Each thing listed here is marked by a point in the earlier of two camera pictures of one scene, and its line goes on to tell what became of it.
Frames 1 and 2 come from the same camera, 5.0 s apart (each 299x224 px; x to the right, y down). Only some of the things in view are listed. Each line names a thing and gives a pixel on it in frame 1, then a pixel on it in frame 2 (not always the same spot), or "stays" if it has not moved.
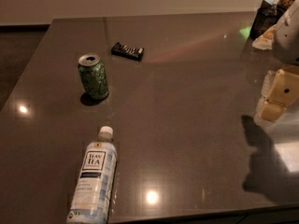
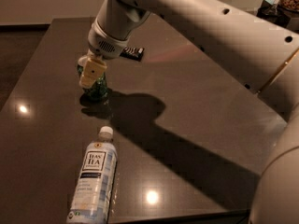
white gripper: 288,37 to 105,43
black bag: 266,17 stays
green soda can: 93,77 stays
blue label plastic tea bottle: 92,194 stays
